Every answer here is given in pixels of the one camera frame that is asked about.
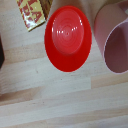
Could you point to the yellow red food box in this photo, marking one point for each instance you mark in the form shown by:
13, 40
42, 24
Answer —
32, 12

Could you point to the red plastic bowl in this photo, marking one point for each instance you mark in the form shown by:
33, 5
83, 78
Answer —
68, 36

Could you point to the pink mug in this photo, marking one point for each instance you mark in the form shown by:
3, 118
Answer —
115, 40

